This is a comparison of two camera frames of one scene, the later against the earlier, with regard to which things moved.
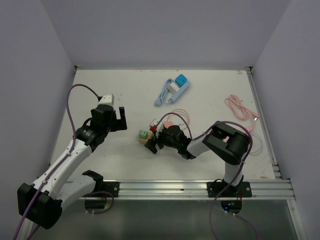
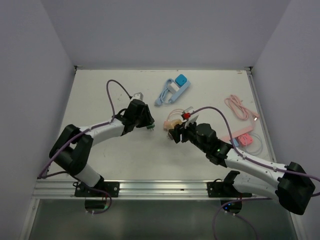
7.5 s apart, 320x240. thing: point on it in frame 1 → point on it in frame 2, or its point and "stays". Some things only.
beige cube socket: x=143 y=141 → x=172 y=123
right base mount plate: x=242 y=190 stays
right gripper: x=151 y=144 → x=179 y=129
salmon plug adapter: x=153 y=128 → x=185 y=116
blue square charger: x=181 y=79 stays
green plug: x=143 y=134 → x=150 y=126
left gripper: x=120 y=124 → x=149 y=119
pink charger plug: x=167 y=124 stays
